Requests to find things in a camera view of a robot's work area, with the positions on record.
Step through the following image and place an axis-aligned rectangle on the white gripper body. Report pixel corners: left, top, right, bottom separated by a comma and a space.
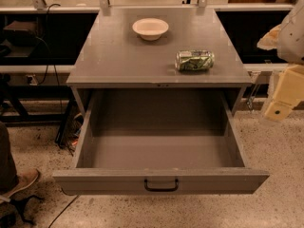
273, 65, 304, 107

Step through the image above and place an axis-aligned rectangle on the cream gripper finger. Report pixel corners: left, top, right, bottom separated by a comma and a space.
264, 101, 293, 122

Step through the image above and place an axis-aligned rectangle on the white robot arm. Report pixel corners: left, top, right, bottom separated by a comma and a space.
257, 0, 304, 122

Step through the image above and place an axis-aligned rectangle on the open grey top drawer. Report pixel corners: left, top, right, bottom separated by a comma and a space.
53, 88, 269, 195

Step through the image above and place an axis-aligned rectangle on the white paper bowl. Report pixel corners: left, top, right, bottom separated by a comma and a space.
132, 18, 169, 41

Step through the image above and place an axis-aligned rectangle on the grey metal cabinet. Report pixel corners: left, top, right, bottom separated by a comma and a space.
67, 7, 251, 112

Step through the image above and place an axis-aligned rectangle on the brown shoe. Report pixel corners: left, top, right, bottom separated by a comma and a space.
0, 168, 40, 198

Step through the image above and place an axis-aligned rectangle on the dark box on shelf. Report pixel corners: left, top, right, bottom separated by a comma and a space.
3, 21, 37, 47

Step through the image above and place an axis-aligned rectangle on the dark trouser leg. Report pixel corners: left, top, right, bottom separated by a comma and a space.
0, 122, 18, 194

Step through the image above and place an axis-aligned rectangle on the black chair base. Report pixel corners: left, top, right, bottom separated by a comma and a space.
0, 195, 43, 225

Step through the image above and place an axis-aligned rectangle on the grey right shelf rail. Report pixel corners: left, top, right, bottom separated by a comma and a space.
243, 63, 287, 72

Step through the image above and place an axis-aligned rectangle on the grey shelf rail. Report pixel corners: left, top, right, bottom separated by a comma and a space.
0, 66, 74, 74
243, 63, 287, 72

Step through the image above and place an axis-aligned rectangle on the black drawer handle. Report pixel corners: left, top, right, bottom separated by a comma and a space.
143, 179, 180, 193

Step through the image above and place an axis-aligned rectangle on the black cable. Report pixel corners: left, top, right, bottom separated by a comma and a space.
35, 3, 65, 112

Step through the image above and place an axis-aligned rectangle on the grey left shelf rail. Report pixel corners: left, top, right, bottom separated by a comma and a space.
0, 66, 74, 74

